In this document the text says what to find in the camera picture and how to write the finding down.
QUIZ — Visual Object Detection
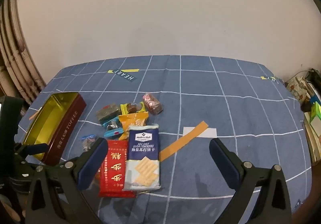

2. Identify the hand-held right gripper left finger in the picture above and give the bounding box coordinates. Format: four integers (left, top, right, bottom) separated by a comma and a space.
24, 137, 109, 224

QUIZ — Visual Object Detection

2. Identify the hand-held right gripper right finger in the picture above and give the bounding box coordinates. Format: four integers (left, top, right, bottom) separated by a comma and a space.
209, 138, 294, 224

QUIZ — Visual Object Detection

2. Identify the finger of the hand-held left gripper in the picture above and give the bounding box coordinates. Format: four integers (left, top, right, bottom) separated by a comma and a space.
15, 142, 49, 162

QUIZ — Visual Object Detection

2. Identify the clear packet with blue header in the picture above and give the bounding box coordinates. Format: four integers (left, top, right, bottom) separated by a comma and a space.
81, 134, 98, 152

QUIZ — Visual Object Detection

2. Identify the red snack packet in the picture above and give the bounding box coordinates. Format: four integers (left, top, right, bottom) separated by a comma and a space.
99, 139, 136, 198

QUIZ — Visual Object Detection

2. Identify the red tin box gold interior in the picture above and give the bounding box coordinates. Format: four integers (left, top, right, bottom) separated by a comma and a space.
22, 92, 87, 166

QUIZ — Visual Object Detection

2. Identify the small blue candy packet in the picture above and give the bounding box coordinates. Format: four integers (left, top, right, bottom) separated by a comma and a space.
102, 117, 121, 129
104, 127, 124, 138

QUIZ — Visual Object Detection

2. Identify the blue and white cracker packet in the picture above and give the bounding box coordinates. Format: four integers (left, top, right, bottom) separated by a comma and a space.
123, 124, 161, 191

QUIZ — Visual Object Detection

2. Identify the orange snack packet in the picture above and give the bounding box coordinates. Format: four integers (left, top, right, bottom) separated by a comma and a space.
118, 112, 149, 140

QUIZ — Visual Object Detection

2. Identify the yellow-green snack packet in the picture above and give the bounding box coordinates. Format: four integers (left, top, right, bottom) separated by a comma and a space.
120, 102, 146, 114

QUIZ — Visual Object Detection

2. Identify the pink and brown snack packet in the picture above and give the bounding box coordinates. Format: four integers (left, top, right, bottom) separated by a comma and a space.
142, 92, 163, 115

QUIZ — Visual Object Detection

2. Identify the orange tape strip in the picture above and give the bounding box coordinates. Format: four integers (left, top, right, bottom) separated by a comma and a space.
29, 107, 43, 120
159, 121, 209, 160

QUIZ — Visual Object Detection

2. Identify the white tape piece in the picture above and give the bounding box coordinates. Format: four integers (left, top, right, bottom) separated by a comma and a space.
183, 127, 217, 138

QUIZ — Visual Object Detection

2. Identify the grey-green snack packet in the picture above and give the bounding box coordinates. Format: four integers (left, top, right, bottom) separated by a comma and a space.
96, 104, 122, 124

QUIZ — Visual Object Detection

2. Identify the blue grid tablecloth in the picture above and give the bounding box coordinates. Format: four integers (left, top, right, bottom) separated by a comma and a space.
17, 55, 313, 224

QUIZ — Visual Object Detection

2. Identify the floral cloth bag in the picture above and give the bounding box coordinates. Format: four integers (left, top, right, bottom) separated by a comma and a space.
287, 76, 309, 104

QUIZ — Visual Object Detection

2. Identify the green box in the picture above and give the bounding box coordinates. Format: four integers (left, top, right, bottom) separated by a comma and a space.
310, 102, 321, 124

